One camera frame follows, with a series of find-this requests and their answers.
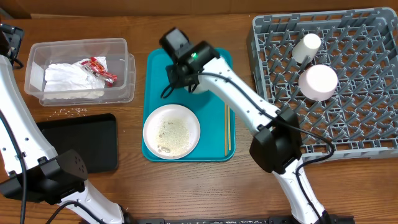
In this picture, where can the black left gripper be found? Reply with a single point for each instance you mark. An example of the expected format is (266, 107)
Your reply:
(13, 34)

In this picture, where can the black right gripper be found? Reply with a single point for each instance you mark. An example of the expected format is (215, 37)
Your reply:
(176, 83)

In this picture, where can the grey small saucer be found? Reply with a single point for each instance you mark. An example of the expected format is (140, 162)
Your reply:
(197, 88)

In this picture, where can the white napkin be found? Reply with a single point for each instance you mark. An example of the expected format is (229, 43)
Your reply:
(65, 81)
(90, 81)

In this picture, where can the red snack wrapper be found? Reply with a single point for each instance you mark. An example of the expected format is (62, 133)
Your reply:
(94, 67)

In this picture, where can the pale green cup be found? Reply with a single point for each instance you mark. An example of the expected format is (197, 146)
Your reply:
(307, 46)

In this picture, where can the pink plastic bowl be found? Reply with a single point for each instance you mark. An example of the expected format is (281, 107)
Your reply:
(318, 83)

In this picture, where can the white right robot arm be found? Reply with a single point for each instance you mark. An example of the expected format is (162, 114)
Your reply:
(277, 136)

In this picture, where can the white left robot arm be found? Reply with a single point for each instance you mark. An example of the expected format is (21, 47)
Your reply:
(36, 171)

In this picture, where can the clear plastic waste bin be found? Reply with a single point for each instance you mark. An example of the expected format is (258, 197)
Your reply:
(119, 62)

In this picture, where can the grey dishwasher rack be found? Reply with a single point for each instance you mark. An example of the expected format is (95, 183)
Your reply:
(360, 45)

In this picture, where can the teal plastic serving tray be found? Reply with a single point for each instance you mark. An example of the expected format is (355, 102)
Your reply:
(208, 108)

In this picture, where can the wooden chopstick left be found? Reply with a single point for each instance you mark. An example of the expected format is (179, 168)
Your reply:
(226, 130)

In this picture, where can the wooden chopstick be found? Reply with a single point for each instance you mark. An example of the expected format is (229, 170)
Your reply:
(228, 126)
(226, 130)

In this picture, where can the large white dirty plate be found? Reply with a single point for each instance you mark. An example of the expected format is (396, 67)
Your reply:
(171, 132)

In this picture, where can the wooden chopstick right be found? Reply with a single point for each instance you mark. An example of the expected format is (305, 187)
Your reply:
(228, 126)

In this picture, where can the scattered rice grains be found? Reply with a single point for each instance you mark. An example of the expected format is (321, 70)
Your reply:
(65, 113)

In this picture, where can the black plastic tray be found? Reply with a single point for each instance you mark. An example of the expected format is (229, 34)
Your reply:
(94, 138)

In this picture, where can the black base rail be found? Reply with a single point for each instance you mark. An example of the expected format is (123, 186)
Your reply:
(270, 220)

